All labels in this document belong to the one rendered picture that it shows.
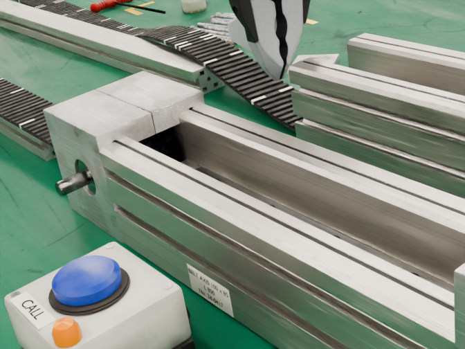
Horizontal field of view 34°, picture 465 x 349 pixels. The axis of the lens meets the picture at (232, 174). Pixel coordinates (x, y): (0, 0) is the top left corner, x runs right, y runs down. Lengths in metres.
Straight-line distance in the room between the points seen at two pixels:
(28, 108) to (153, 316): 0.44
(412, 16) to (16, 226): 0.60
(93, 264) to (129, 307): 0.04
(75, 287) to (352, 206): 0.17
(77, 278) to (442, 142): 0.28
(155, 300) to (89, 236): 0.21
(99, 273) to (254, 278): 0.09
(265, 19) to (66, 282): 0.36
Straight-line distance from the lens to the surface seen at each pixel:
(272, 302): 0.47
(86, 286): 0.44
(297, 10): 0.74
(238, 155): 0.55
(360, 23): 1.04
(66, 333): 0.42
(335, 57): 0.90
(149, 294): 0.44
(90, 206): 0.63
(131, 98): 0.62
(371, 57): 0.70
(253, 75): 0.84
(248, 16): 0.70
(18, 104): 0.86
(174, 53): 0.93
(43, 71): 1.06
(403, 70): 0.67
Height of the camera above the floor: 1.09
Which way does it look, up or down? 27 degrees down
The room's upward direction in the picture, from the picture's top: 9 degrees counter-clockwise
